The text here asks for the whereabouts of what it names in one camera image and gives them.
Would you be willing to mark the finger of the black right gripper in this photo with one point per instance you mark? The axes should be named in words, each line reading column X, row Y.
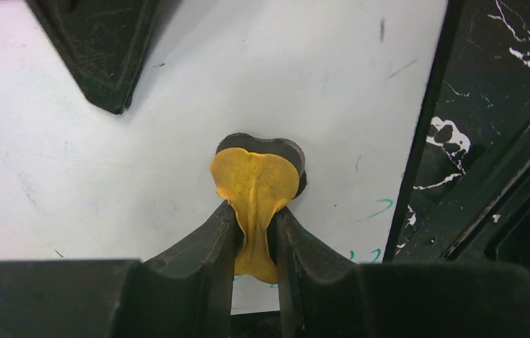
column 103, row 44

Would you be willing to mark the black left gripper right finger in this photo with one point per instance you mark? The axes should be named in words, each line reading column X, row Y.
column 324, row 294

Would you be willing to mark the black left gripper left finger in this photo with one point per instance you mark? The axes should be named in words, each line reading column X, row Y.
column 185, row 291

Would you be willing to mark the yellow bone-shaped eraser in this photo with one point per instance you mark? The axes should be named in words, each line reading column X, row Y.
column 258, row 178

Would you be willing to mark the small whiteboard black frame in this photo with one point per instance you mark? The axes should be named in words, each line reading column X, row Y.
column 344, row 80

